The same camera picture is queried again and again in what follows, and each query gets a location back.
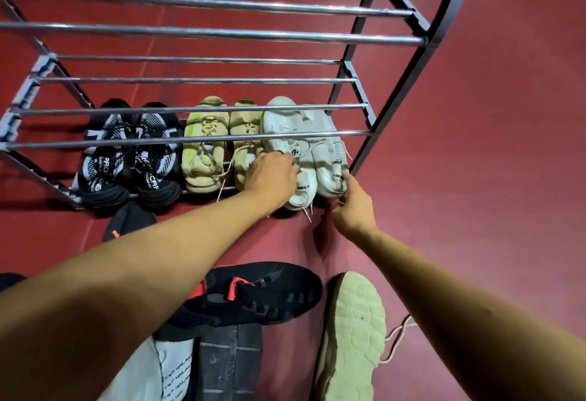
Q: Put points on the person's right forearm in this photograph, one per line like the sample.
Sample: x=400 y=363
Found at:
x=471 y=323

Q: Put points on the person's left hand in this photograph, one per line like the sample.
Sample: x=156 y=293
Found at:
x=268 y=183

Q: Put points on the white sneaker with black print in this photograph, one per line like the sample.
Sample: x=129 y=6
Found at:
x=146 y=375

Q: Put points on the beige sneaker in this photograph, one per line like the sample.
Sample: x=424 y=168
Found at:
x=201 y=167
x=245 y=121

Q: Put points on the metal shoe rack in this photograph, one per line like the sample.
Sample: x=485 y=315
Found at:
x=238 y=35

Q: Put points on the black sneaker with red tab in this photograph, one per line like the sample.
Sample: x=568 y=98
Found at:
x=256 y=295
x=130 y=222

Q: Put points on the sneaker with pale green sole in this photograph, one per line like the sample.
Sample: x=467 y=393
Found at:
x=355 y=332

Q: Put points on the person's right hand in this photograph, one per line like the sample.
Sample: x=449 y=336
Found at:
x=355 y=215

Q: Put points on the black white patterned sneaker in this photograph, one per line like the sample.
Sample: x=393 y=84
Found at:
x=103 y=176
x=158 y=171

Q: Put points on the person's left fingers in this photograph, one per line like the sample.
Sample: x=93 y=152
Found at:
x=289 y=167

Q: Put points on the person's left forearm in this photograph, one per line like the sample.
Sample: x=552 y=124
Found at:
x=114 y=295

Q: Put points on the dark grey shoe sole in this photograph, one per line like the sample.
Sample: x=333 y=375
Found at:
x=231 y=361

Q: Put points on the white lace-up sneaker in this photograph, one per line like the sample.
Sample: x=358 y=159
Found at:
x=329 y=158
x=281 y=116

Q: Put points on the person's right thumb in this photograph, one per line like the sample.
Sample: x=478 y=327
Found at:
x=338 y=209

